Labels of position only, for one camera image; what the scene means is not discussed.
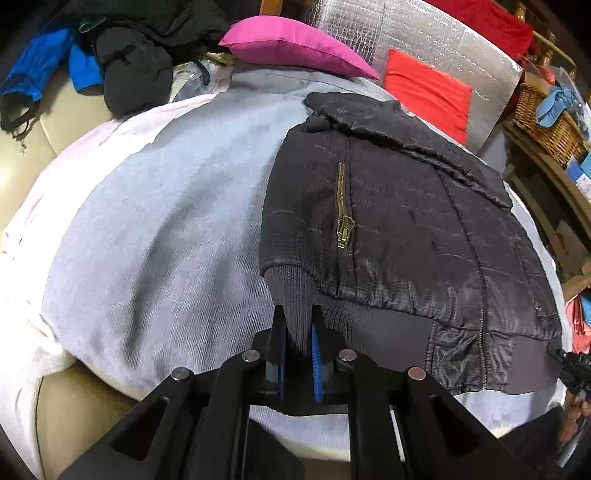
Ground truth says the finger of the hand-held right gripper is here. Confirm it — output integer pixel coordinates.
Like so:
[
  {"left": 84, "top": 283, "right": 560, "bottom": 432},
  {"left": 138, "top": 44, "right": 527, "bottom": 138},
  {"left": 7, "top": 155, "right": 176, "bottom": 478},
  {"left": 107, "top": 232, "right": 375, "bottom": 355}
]
[{"left": 554, "top": 347, "right": 591, "bottom": 395}]

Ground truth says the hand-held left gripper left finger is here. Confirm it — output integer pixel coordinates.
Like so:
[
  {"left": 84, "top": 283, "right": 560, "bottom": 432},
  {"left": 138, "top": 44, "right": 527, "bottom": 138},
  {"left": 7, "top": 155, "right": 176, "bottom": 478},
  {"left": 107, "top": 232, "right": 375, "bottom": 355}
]
[{"left": 58, "top": 304, "right": 289, "bottom": 480}]

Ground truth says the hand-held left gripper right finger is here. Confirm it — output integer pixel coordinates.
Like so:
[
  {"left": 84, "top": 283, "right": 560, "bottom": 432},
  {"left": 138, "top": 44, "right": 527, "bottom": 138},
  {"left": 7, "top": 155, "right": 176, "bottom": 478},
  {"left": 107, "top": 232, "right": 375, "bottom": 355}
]
[{"left": 309, "top": 304, "right": 539, "bottom": 480}]

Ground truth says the dark quilted zip jacket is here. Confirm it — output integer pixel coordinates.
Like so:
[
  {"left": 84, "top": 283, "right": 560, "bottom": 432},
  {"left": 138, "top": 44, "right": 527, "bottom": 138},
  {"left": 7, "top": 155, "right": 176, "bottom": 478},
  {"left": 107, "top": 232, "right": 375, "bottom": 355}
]
[{"left": 259, "top": 91, "right": 563, "bottom": 397}]

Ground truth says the pile of dark clothes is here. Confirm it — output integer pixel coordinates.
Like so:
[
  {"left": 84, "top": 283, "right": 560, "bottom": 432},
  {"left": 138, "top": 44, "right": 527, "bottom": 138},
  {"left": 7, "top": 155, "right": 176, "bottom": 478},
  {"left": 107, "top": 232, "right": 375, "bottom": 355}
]
[{"left": 76, "top": 0, "right": 232, "bottom": 118}]

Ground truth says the person's right hand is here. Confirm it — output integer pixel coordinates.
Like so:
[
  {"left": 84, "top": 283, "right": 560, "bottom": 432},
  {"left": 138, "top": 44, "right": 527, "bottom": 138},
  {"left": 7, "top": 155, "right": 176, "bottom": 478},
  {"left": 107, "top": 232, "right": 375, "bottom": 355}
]
[{"left": 558, "top": 393, "right": 591, "bottom": 446}]

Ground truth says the red bag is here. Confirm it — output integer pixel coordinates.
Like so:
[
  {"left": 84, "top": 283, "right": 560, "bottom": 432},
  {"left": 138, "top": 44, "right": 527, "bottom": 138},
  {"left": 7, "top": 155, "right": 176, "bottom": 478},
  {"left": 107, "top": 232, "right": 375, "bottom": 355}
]
[{"left": 566, "top": 295, "right": 591, "bottom": 352}]

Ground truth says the grey blanket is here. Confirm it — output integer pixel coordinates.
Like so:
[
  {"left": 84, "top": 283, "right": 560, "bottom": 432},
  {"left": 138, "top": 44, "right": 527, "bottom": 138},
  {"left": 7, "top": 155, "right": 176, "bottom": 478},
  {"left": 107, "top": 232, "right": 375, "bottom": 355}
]
[{"left": 39, "top": 69, "right": 568, "bottom": 444}]

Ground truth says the blue cardboard box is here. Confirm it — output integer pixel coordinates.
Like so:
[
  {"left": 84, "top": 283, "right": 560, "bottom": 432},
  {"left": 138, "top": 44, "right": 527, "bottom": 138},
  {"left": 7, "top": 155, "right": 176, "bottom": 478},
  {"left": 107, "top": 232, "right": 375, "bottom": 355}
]
[{"left": 566, "top": 152, "right": 591, "bottom": 199}]

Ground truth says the wooden table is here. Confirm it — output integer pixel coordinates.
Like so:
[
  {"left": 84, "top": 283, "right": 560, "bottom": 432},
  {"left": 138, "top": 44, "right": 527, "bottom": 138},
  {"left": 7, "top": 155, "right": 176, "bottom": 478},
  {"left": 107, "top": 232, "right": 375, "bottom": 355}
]
[{"left": 501, "top": 117, "right": 591, "bottom": 301}]

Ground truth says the wicker basket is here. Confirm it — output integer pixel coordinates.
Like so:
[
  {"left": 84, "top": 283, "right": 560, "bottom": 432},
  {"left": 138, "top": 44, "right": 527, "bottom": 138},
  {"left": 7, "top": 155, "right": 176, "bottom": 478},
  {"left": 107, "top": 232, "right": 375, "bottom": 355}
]
[{"left": 513, "top": 82, "right": 589, "bottom": 167}]

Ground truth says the pale pink bed sheet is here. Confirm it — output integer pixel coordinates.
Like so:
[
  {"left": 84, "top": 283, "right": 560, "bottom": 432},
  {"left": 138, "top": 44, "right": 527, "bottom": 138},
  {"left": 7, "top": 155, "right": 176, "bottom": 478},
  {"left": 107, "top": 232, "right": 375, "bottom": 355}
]
[{"left": 0, "top": 88, "right": 566, "bottom": 480}]

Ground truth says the light blue cloth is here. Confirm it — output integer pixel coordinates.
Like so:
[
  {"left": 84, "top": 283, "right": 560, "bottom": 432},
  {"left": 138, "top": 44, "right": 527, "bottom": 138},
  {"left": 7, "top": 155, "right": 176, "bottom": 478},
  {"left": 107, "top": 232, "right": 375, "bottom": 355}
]
[{"left": 536, "top": 85, "right": 583, "bottom": 127}]

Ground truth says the red pillow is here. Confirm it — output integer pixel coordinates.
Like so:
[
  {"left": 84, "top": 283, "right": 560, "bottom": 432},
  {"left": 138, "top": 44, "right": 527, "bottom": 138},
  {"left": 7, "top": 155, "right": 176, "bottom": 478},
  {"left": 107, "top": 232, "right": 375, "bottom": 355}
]
[{"left": 383, "top": 48, "right": 472, "bottom": 145}]

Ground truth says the floral cloth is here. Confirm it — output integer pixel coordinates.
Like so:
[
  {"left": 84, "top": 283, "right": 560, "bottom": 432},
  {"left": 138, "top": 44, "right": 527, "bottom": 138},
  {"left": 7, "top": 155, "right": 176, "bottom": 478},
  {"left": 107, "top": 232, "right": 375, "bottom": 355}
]
[{"left": 168, "top": 58, "right": 232, "bottom": 104}]

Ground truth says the pink pillow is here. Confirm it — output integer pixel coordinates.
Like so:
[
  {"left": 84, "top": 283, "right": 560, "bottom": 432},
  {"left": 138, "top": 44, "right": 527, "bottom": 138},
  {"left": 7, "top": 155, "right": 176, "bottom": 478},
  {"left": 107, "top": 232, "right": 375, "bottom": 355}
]
[{"left": 218, "top": 15, "right": 380, "bottom": 80}]

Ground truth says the wooden stair railing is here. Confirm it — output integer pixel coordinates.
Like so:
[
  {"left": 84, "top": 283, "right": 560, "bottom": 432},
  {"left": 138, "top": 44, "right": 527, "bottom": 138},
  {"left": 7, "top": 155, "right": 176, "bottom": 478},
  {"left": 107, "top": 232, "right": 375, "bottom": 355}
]
[{"left": 515, "top": 2, "right": 578, "bottom": 77}]

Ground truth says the silver foil insulation mat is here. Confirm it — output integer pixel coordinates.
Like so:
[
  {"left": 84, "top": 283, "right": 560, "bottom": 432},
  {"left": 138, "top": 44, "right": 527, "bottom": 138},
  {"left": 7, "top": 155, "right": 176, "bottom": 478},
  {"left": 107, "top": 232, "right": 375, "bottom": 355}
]
[{"left": 307, "top": 0, "right": 525, "bottom": 158}]

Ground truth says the red blanket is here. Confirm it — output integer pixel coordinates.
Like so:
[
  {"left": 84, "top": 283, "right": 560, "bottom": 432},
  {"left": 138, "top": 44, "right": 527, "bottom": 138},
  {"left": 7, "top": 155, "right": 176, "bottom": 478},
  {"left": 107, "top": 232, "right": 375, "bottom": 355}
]
[{"left": 425, "top": 0, "right": 536, "bottom": 61}]

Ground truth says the blue jacket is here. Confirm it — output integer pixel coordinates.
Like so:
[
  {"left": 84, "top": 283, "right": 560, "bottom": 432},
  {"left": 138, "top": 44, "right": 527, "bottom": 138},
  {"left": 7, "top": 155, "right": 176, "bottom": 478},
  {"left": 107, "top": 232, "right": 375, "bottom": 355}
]
[{"left": 0, "top": 28, "right": 105, "bottom": 141}]

